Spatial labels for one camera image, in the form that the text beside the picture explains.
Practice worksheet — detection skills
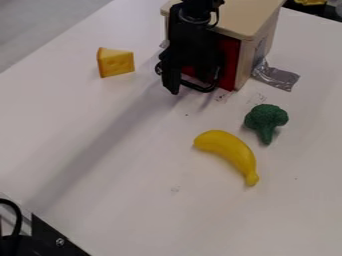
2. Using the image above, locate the grey tape piece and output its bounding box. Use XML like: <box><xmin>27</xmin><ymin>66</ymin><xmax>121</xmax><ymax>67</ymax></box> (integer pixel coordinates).
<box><xmin>249</xmin><ymin>57</ymin><xmax>302</xmax><ymax>93</ymax></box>

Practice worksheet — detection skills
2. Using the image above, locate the yellow toy banana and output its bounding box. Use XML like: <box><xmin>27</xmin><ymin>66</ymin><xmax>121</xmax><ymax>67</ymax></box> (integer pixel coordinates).
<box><xmin>192</xmin><ymin>129</ymin><xmax>261</xmax><ymax>188</ymax></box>

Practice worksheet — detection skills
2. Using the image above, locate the black bracket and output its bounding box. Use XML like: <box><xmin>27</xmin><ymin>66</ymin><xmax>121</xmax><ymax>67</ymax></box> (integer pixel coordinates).
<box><xmin>0</xmin><ymin>213</ymin><xmax>93</xmax><ymax>256</ymax></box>

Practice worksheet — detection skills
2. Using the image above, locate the cabinet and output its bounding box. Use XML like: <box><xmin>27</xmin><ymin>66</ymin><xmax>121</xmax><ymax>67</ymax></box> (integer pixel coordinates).
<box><xmin>158</xmin><ymin>0</ymin><xmax>288</xmax><ymax>92</ymax></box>

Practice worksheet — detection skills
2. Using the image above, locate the green toy broccoli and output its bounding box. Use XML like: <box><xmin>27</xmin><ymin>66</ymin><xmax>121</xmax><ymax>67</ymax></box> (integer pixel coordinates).
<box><xmin>243</xmin><ymin>103</ymin><xmax>290</xmax><ymax>146</ymax></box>

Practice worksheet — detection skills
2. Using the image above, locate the black cable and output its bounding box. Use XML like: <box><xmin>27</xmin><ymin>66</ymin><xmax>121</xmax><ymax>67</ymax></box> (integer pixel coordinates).
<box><xmin>0</xmin><ymin>197</ymin><xmax>25</xmax><ymax>238</ymax></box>

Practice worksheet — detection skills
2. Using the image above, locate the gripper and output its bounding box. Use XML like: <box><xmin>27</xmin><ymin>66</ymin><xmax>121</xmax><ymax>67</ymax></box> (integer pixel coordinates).
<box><xmin>158</xmin><ymin>12</ymin><xmax>222</xmax><ymax>96</ymax></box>

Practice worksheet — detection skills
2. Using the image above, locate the yellow toy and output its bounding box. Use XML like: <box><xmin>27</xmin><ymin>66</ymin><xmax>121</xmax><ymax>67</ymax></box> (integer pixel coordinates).
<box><xmin>293</xmin><ymin>0</ymin><xmax>329</xmax><ymax>6</ymax></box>

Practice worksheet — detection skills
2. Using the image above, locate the yellow toy cheese wedge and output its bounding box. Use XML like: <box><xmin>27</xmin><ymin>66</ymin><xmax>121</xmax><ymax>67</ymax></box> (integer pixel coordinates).
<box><xmin>96</xmin><ymin>46</ymin><xmax>137</xmax><ymax>79</ymax></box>

